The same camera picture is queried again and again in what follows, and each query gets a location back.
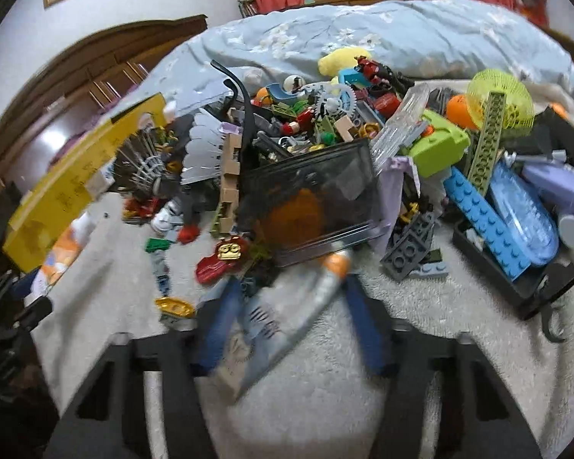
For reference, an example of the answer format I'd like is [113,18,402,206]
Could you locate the orange white tube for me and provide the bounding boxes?
[24,212,97,306]

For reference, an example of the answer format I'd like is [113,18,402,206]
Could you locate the silver orange tube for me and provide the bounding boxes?
[214,249,352,400]

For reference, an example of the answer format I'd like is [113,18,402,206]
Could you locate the black tray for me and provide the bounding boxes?
[453,220,574,321]

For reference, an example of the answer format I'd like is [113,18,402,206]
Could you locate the gold boat piece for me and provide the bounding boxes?
[154,296,196,319]

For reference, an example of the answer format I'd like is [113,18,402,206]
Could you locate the yellow cardboard box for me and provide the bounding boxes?
[3,93,166,272]

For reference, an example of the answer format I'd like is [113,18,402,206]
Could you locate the blue long brick plate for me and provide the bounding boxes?
[444,167,531,282]

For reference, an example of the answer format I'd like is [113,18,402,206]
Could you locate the grey bricks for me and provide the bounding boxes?
[380,212,437,282]

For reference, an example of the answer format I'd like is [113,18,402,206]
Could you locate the transparent blue oval piece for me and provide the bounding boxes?
[489,162,559,267]

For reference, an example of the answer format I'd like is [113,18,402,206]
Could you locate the purple plastic toy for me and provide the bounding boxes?
[522,163,574,215]

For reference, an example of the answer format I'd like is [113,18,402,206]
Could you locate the black shuttlecock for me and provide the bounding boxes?
[113,127,166,196]

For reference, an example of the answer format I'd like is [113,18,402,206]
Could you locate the tan brick beam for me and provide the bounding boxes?
[219,134,241,234]

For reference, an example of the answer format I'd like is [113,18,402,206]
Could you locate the lime green brick piece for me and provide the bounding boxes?
[406,109,471,178]

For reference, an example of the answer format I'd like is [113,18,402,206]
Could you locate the white shuttlecock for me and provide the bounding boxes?
[181,110,242,186]

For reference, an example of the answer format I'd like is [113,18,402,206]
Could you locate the smoky transparent box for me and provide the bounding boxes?
[235,139,383,267]

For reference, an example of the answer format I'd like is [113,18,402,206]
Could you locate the olive technic beam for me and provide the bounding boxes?
[468,91,506,197]

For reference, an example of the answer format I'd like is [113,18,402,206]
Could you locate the yellow green mesh ball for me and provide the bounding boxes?
[465,68,536,131]

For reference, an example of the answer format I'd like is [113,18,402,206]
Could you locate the orange ping pong ball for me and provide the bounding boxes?
[446,94,479,130]

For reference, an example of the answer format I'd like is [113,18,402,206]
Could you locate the wooden headboard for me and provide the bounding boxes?
[0,15,208,193]

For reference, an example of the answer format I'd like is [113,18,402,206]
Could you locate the grey gear wheel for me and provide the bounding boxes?
[315,82,357,118]

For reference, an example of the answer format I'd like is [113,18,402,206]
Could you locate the light blue floral quilt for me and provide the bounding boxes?
[113,0,574,113]

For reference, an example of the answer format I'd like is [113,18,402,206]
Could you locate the yellow plush toy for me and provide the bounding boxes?
[317,47,371,77]

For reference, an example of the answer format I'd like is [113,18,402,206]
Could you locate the red fan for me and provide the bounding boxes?
[517,0,550,28]

